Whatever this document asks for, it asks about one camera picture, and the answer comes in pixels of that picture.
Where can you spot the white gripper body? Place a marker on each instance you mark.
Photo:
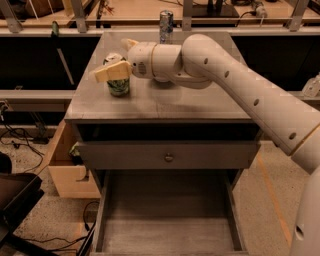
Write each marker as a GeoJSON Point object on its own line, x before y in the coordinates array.
{"type": "Point", "coordinates": [140, 60]}

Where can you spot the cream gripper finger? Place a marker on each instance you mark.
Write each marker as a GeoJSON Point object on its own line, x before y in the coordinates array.
{"type": "Point", "coordinates": [127, 43]}
{"type": "Point", "coordinates": [118, 71]}

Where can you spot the green soda can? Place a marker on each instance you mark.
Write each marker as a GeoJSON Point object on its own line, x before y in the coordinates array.
{"type": "Point", "coordinates": [116, 88]}

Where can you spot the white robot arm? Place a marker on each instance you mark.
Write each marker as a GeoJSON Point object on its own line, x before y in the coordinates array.
{"type": "Point", "coordinates": [292, 124]}

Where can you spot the silver blue tall can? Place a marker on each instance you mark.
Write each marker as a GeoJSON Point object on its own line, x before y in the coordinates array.
{"type": "Point", "coordinates": [165, 26]}

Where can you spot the top drawer with knob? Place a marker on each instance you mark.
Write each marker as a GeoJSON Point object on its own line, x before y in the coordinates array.
{"type": "Point", "coordinates": [168, 155]}

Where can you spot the grey drawer cabinet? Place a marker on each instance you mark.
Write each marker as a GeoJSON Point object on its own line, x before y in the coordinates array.
{"type": "Point", "coordinates": [158, 112]}

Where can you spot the open middle drawer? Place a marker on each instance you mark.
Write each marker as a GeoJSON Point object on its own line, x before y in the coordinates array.
{"type": "Point", "coordinates": [167, 213]}

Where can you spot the light wooden box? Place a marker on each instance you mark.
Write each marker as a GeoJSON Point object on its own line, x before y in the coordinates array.
{"type": "Point", "coordinates": [71, 180]}

